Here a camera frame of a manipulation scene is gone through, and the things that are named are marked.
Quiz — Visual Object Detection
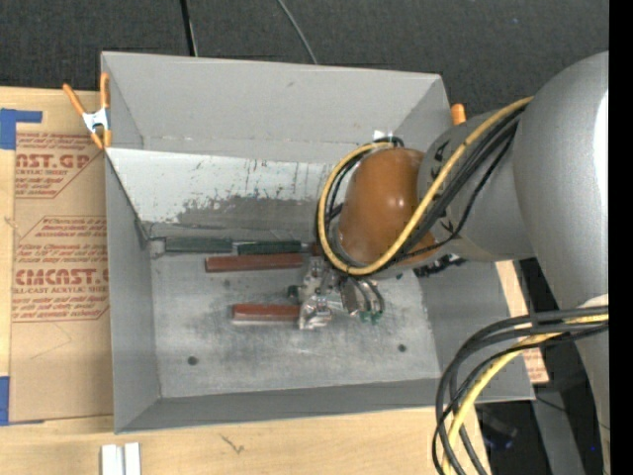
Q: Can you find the red-brown block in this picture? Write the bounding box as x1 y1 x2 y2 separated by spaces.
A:
228 303 304 327
204 253 317 274

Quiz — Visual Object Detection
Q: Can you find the grey metal bin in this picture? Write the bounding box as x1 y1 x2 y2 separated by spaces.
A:
100 50 538 435

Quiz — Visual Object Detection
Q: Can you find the dark green flat block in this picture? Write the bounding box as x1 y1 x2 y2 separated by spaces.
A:
164 237 234 254
235 239 305 257

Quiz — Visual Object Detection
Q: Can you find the brown cardboard board, red print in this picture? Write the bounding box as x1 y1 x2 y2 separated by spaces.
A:
0 85 551 428

